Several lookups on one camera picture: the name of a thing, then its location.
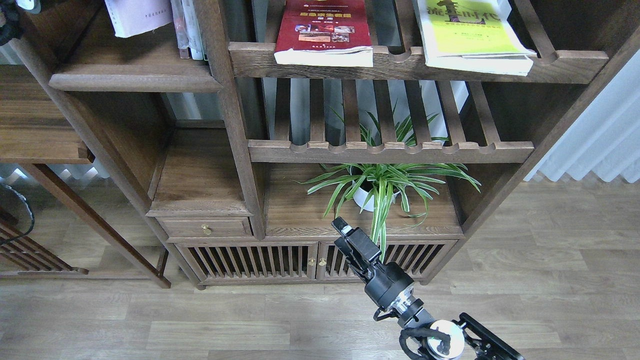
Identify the white and lilac book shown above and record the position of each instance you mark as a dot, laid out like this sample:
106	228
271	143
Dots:
134	17

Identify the yellow-green book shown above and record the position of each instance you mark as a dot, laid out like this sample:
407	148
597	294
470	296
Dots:
470	35

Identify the right slatted cabinet door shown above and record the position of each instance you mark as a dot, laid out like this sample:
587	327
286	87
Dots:
418	258

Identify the upright white books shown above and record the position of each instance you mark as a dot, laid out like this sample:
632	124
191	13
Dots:
187	30

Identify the left slatted cabinet door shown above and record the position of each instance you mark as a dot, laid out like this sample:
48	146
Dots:
253	262

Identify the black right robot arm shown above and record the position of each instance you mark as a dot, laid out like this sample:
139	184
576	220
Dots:
422	337

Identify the slatted cabinet door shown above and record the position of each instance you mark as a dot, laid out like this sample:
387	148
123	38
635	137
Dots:
253	262
418	258

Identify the small wooden drawer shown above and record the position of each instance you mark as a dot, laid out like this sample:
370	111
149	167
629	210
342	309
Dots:
206	227

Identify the white curtain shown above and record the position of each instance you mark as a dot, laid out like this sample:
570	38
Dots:
604	141

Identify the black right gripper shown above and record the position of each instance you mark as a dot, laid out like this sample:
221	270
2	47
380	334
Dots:
384	282

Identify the green spider plant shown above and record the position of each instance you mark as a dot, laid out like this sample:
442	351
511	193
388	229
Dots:
419	177

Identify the white plant pot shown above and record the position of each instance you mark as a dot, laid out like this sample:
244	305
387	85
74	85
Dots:
364	196

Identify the red book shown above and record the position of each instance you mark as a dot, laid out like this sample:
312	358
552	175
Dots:
327	33

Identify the dark wooden bookshelf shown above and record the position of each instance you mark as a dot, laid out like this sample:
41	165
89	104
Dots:
227	138

